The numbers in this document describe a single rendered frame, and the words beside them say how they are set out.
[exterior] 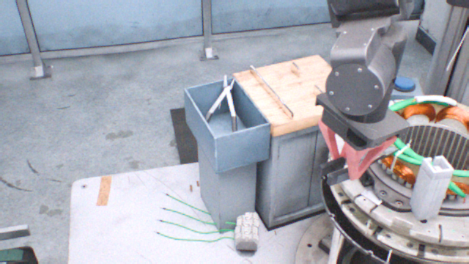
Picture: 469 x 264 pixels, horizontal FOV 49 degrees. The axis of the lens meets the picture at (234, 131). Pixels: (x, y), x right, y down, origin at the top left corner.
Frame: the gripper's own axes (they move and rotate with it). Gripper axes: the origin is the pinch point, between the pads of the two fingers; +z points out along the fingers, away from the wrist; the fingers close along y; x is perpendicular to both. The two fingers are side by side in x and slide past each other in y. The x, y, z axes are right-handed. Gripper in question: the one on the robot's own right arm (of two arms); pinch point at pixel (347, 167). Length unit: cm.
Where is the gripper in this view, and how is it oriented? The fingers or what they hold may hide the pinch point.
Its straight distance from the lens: 68.5
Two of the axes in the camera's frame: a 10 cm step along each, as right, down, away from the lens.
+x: 8.6, -2.7, 4.4
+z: -0.5, 8.0, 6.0
